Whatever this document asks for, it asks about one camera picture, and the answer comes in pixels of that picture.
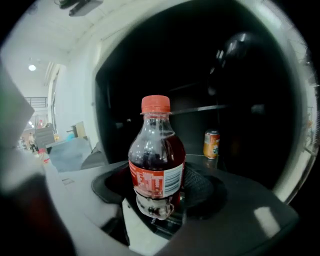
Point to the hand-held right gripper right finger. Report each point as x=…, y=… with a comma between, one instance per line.
x=237, y=212

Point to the black angled bracket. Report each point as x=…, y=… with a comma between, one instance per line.
x=74, y=131

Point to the round ceiling light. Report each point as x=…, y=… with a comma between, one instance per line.
x=32, y=67

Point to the blue cloth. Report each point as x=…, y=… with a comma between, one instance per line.
x=70, y=137

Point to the orange drink can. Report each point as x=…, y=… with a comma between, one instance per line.
x=211, y=145

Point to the cardboard sheet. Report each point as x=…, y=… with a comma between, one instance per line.
x=80, y=128

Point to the red-capped dark soda bottle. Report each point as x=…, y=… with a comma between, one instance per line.
x=155, y=150

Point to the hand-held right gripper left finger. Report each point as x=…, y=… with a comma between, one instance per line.
x=75, y=187

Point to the black ceiling-mounted device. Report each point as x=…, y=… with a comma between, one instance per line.
x=82, y=6

